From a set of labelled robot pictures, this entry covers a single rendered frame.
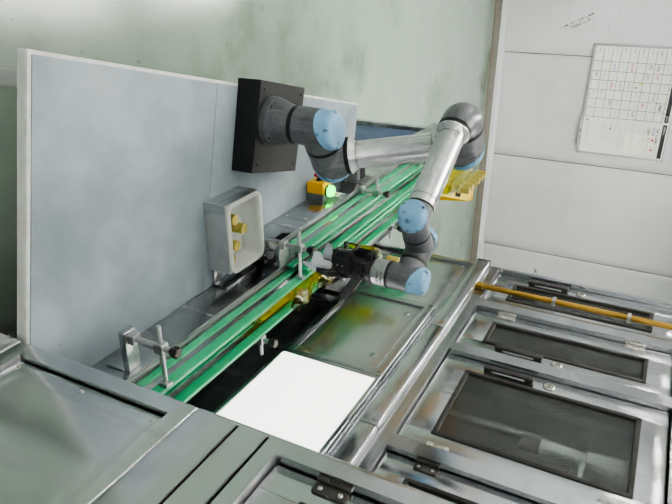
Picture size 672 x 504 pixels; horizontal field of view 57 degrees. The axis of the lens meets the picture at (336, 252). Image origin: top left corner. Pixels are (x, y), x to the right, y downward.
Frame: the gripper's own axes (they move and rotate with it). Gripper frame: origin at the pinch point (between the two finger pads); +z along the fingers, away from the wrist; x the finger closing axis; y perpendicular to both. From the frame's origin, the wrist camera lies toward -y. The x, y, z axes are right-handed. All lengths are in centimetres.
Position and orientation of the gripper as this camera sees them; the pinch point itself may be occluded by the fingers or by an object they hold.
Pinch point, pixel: (311, 261)
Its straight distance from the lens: 181.5
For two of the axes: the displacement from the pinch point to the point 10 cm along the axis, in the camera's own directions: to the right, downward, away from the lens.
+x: -4.8, 3.4, -8.1
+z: -8.8, -2.1, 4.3
